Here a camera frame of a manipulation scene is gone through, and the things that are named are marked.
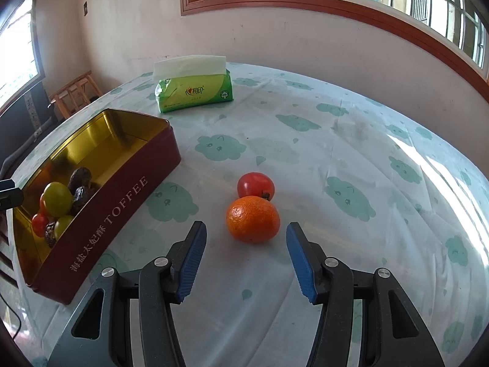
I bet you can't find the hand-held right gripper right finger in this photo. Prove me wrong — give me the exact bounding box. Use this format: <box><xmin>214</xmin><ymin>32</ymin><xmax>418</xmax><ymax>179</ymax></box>
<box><xmin>286</xmin><ymin>222</ymin><xmax>446</xmax><ymax>367</ymax></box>

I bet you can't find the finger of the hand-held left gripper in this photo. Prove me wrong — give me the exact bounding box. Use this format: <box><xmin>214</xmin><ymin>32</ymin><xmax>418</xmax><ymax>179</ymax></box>
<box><xmin>0</xmin><ymin>178</ymin><xmax>24</xmax><ymax>210</ymax></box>

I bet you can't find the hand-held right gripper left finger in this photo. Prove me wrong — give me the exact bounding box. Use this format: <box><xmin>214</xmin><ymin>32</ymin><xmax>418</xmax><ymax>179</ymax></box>
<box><xmin>46</xmin><ymin>221</ymin><xmax>208</xmax><ymax>367</ymax></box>

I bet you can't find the red tomato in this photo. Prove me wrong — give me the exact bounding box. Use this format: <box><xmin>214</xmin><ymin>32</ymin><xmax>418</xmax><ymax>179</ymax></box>
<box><xmin>31</xmin><ymin>213</ymin><xmax>50</xmax><ymax>238</ymax></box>
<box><xmin>237</xmin><ymin>172</ymin><xmax>276</xmax><ymax>202</ymax></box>

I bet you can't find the green tomato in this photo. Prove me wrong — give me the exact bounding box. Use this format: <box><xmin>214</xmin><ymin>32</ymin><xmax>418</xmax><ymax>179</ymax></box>
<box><xmin>54</xmin><ymin>215</ymin><xmax>75</xmax><ymax>239</ymax></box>
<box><xmin>40</xmin><ymin>181</ymin><xmax>74</xmax><ymax>218</ymax></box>

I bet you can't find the dark dried fruit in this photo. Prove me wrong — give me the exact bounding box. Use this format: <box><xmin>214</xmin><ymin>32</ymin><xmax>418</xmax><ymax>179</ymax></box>
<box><xmin>68</xmin><ymin>167</ymin><xmax>93</xmax><ymax>194</ymax></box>
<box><xmin>44</xmin><ymin>222</ymin><xmax>58</xmax><ymax>248</ymax></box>

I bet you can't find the orange mandarin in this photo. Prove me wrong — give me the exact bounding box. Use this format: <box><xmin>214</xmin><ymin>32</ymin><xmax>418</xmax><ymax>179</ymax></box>
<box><xmin>226</xmin><ymin>196</ymin><xmax>281</xmax><ymax>244</ymax></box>

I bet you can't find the dark dried fruit oblong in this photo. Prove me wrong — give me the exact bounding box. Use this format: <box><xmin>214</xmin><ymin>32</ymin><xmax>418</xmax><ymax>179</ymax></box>
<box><xmin>71</xmin><ymin>186</ymin><xmax>96</xmax><ymax>215</ymax></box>

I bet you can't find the red tin box gold inside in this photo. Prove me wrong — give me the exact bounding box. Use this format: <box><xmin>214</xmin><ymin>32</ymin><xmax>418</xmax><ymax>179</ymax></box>
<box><xmin>11</xmin><ymin>108</ymin><xmax>182</xmax><ymax>306</ymax></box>

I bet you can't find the dark wooden chair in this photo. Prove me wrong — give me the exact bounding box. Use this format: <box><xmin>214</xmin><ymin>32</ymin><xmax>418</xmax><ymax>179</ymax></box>
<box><xmin>0</xmin><ymin>214</ymin><xmax>18</xmax><ymax>287</ymax></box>

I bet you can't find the dark low cabinet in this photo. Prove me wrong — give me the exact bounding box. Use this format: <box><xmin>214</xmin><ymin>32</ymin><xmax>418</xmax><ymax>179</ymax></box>
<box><xmin>0</xmin><ymin>80</ymin><xmax>60</xmax><ymax>169</ymax></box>

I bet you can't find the light wooden chair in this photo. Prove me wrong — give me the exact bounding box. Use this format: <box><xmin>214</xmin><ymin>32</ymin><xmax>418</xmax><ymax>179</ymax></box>
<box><xmin>49</xmin><ymin>70</ymin><xmax>104</xmax><ymax>120</ymax></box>

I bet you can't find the narrow side window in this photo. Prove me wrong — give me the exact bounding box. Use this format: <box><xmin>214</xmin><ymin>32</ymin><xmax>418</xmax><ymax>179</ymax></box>
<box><xmin>0</xmin><ymin>0</ymin><xmax>46</xmax><ymax>111</ymax></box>

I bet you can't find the green tissue pack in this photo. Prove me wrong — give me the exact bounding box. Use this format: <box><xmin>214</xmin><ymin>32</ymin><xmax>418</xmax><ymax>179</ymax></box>
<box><xmin>153</xmin><ymin>55</ymin><xmax>234</xmax><ymax>114</ymax></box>

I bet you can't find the wide wooden framed window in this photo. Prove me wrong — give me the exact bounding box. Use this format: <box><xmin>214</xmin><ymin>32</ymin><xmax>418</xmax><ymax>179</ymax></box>
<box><xmin>179</xmin><ymin>0</ymin><xmax>489</xmax><ymax>104</ymax></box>

